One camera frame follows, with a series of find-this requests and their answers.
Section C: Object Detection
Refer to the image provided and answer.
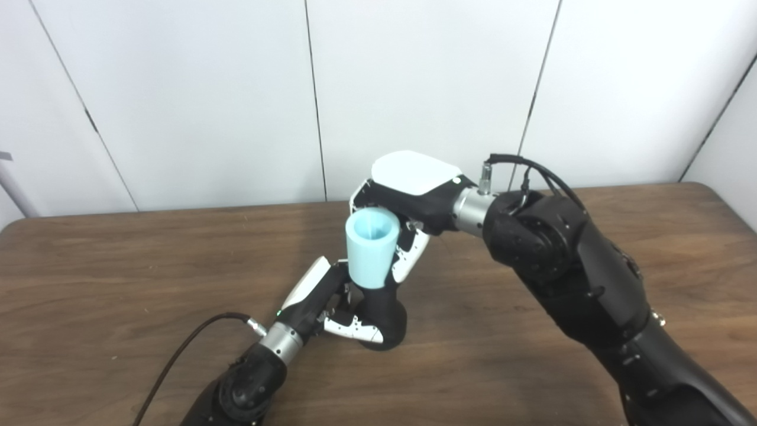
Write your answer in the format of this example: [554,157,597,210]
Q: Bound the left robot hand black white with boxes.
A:
[275,256,385,344]

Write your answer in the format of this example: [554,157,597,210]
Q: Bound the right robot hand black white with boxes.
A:
[349,150,478,285]

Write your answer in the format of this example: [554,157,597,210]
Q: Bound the black nozzle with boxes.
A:
[355,283,407,351]

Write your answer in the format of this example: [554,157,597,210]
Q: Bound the light-blue hose piece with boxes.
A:
[345,207,401,290]

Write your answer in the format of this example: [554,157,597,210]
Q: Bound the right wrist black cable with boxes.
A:
[478,154,586,211]

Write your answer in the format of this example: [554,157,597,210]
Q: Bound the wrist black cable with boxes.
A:
[131,312,268,426]
[478,154,586,211]

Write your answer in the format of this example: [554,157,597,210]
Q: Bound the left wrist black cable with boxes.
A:
[131,312,268,426]

